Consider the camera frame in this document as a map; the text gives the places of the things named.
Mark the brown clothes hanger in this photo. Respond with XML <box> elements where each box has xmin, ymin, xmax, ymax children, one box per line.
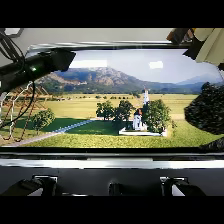
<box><xmin>0</xmin><ymin>83</ymin><xmax>52</xmax><ymax>144</ymax></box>

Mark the white clothes hanger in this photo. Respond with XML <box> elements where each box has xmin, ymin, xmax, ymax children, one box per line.
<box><xmin>0</xmin><ymin>91</ymin><xmax>18</xmax><ymax>142</ymax></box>

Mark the black garment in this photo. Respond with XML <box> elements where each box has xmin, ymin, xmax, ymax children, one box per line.
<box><xmin>183</xmin><ymin>81</ymin><xmax>224</xmax><ymax>154</ymax></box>
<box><xmin>182</xmin><ymin>35</ymin><xmax>208</xmax><ymax>62</ymax></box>

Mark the brown garment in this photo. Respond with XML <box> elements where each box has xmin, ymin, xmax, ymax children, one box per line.
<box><xmin>166</xmin><ymin>27</ymin><xmax>196</xmax><ymax>45</ymax></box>

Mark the silver frame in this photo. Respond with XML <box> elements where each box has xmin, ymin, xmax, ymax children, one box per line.
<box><xmin>0</xmin><ymin>155</ymin><xmax>224</xmax><ymax>197</ymax></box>

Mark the black cable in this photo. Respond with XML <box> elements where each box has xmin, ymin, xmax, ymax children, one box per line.
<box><xmin>0</xmin><ymin>30</ymin><xmax>27</xmax><ymax>66</ymax></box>
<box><xmin>0</xmin><ymin>79</ymin><xmax>37</xmax><ymax>130</ymax></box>

